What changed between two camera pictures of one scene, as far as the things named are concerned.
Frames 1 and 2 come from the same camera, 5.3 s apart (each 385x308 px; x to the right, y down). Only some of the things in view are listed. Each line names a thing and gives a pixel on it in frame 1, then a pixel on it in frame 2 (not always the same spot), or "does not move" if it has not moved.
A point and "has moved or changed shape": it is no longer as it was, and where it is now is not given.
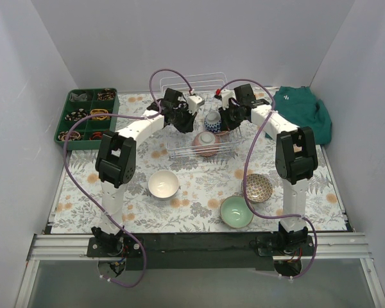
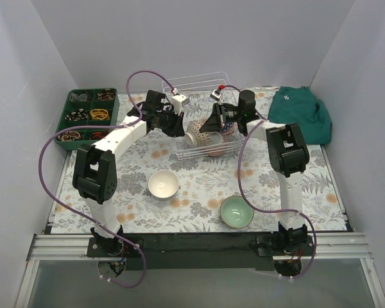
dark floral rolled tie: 74,135 does not move
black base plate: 202,251 does not move
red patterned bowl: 206,143 -> 218,144
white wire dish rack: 207,138 does not move
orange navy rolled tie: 96,135 does not move
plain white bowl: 163,184 does not move
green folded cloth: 300,105 does not move
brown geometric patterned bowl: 258,188 -> 199,138
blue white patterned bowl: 212,121 has moved or changed shape
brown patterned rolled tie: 108,94 does not move
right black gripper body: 230,117 -> 221,113
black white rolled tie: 76,115 does not move
